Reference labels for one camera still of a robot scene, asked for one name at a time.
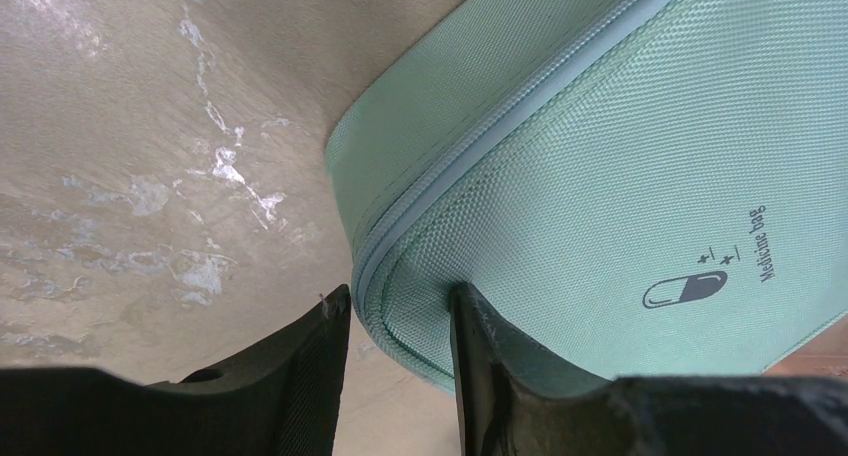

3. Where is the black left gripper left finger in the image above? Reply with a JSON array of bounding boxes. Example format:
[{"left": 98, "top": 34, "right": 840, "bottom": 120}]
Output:
[{"left": 1, "top": 285, "right": 351, "bottom": 455}]

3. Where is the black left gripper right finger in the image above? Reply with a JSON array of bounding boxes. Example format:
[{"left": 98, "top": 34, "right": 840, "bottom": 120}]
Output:
[{"left": 449, "top": 283, "right": 847, "bottom": 455}]

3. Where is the mint green storage case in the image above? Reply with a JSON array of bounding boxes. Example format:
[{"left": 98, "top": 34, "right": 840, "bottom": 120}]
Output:
[{"left": 326, "top": 0, "right": 847, "bottom": 389}]

